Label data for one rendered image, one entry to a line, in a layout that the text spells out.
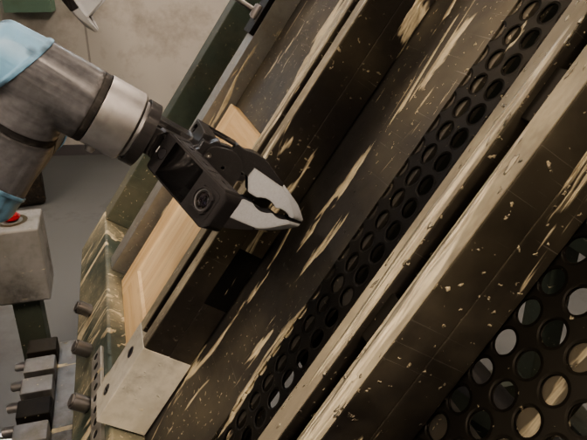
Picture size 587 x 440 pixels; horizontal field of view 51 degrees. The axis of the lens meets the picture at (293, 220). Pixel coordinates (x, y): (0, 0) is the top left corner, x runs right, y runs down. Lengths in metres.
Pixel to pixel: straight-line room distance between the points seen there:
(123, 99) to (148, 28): 4.12
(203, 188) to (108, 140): 0.11
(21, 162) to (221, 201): 0.20
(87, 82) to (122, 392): 0.42
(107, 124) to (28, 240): 0.86
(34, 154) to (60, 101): 0.06
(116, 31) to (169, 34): 0.38
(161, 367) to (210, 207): 0.32
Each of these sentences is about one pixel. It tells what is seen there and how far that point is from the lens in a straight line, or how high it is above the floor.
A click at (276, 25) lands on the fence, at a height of 1.36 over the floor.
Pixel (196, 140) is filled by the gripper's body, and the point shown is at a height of 1.30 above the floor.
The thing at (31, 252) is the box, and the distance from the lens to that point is 1.47.
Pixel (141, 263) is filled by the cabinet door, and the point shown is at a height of 0.95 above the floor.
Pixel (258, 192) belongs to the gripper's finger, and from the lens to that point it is 0.67.
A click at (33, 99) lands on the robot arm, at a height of 1.36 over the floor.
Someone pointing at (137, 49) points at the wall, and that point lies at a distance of 4.77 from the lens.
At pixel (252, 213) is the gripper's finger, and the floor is 1.22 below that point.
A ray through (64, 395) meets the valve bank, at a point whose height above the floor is 0.74.
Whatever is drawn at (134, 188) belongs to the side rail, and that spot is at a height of 0.98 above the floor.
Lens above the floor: 1.50
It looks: 24 degrees down
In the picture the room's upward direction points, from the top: straight up
